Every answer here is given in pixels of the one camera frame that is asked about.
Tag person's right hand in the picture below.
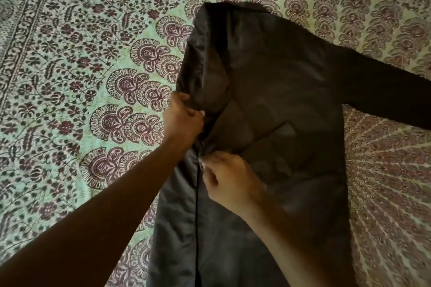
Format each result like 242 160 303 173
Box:
199 151 266 218

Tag person's left hand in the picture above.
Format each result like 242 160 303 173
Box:
162 92 205 149

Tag dark grey long-sleeved garment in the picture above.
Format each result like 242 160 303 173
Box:
145 2 431 287

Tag person's right forearm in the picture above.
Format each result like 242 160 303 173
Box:
241 193 356 287

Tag person's left forearm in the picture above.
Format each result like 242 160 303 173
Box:
0 135 194 287

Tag green floral patterned bedsheet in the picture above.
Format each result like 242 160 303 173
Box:
0 0 431 287

